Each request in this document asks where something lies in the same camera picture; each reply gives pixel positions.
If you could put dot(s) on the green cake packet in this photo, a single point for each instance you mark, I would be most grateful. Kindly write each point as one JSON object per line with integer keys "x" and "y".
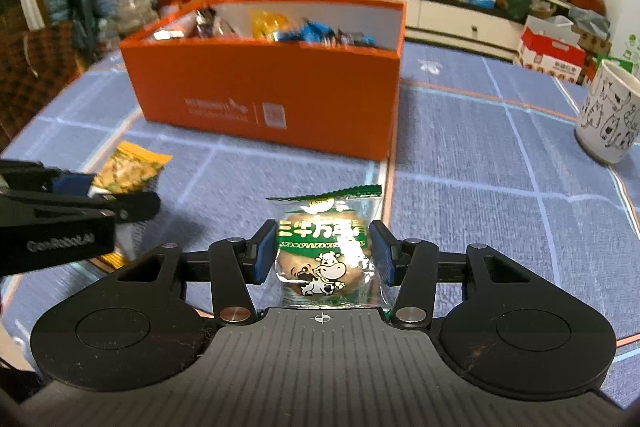
{"x": 325, "y": 267}

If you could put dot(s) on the white fridge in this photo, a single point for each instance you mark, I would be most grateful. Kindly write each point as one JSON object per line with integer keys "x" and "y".
{"x": 622, "y": 7}

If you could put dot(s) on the brown plaid chair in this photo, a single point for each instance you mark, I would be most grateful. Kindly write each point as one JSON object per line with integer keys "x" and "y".
{"x": 35, "y": 67}

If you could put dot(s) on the television stand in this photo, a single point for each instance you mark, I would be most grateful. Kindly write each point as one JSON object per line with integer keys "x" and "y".
{"x": 450, "y": 22}

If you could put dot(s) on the white mug with cat print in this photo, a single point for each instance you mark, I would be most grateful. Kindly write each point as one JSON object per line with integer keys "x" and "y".
{"x": 605, "y": 117}

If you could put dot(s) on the silver black snack packet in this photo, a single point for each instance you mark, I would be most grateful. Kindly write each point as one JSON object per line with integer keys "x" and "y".
{"x": 200, "y": 24}

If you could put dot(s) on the transparent yellow snack packet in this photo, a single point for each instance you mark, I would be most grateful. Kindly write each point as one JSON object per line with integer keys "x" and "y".
{"x": 270, "y": 24}

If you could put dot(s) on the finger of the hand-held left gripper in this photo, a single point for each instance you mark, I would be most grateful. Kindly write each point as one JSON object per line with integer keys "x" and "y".
{"x": 70, "y": 183}
{"x": 135, "y": 207}

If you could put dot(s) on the orange cardboard box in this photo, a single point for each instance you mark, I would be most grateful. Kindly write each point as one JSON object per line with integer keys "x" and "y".
{"x": 310, "y": 97}

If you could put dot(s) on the red white cardboard box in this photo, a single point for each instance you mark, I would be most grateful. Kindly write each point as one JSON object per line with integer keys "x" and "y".
{"x": 550, "y": 52}

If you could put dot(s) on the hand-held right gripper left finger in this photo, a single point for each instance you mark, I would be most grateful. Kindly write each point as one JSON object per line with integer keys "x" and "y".
{"x": 262, "y": 252}

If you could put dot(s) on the yellow chips packet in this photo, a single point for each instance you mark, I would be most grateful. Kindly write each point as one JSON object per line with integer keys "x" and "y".
{"x": 130, "y": 169}

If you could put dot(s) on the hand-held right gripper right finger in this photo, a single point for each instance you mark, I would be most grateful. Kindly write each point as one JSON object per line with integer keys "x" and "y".
{"x": 382, "y": 252}

